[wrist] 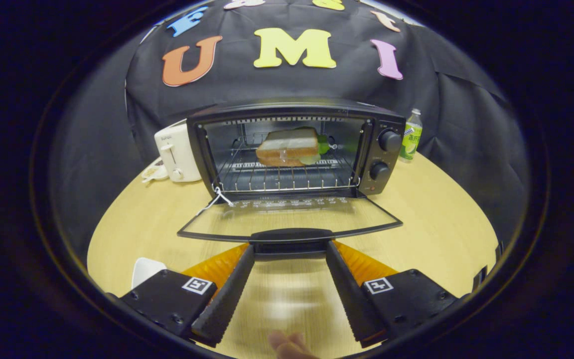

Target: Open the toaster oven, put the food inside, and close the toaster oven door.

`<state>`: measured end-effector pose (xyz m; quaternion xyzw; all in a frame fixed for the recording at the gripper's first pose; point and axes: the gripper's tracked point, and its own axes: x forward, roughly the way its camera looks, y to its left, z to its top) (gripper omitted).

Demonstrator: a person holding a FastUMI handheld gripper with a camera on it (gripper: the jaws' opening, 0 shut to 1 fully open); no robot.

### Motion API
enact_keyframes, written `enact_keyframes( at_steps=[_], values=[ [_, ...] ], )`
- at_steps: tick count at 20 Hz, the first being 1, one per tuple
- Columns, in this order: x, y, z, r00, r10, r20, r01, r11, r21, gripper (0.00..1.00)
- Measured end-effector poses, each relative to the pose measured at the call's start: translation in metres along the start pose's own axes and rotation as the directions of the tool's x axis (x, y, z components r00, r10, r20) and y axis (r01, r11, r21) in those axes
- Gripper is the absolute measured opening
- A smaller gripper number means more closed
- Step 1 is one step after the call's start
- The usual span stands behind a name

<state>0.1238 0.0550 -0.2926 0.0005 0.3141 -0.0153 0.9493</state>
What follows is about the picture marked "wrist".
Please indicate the small clear snack dish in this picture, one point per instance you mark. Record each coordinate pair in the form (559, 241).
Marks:
(153, 172)

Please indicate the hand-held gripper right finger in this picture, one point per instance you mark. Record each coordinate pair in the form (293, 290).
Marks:
(354, 304)

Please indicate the white pop-up toaster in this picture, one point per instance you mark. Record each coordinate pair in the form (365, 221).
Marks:
(177, 152)

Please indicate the green label drink bottle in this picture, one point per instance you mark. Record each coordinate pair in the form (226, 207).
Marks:
(410, 139)

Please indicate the white plate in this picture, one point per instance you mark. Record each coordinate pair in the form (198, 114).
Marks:
(145, 269)

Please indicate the lettuce sandwich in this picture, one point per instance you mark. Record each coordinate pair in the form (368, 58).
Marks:
(289, 147)

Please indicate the black toaster oven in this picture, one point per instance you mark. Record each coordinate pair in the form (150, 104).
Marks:
(386, 159)

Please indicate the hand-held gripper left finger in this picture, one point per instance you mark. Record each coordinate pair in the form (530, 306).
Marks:
(224, 304)

